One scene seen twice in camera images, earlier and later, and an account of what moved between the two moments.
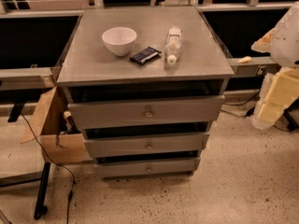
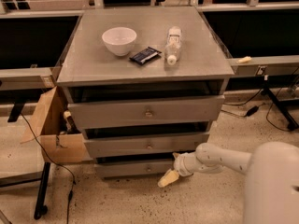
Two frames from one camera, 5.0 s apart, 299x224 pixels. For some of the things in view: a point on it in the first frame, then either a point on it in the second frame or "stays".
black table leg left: [41, 209] stays
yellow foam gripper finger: [263, 45] to [185, 163]
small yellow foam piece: [245, 59] stays
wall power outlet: [262, 70] stays
